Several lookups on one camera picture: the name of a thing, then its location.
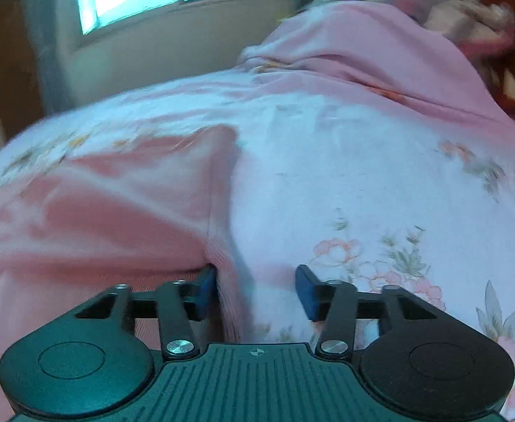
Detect floral bed sheet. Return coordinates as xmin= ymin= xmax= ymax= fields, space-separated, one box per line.
xmin=0 ymin=64 xmax=515 ymax=422

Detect brown wooden door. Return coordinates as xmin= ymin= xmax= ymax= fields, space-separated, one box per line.
xmin=0 ymin=0 xmax=44 ymax=161

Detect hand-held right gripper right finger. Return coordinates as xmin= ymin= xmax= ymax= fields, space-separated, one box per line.
xmin=295 ymin=264 xmax=449 ymax=358

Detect pink plush pillow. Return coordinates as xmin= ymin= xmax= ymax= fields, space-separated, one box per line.
xmin=394 ymin=0 xmax=515 ymax=59

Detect grey curtain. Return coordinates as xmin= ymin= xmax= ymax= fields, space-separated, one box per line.
xmin=19 ymin=0 xmax=82 ymax=117

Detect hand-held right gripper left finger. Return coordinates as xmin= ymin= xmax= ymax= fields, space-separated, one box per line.
xmin=62 ymin=264 xmax=218 ymax=360

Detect pink knit garment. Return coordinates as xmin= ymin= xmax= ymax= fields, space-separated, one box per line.
xmin=0 ymin=124 xmax=252 ymax=422

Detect pink blanket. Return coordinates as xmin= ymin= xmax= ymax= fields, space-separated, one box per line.
xmin=237 ymin=0 xmax=515 ymax=135

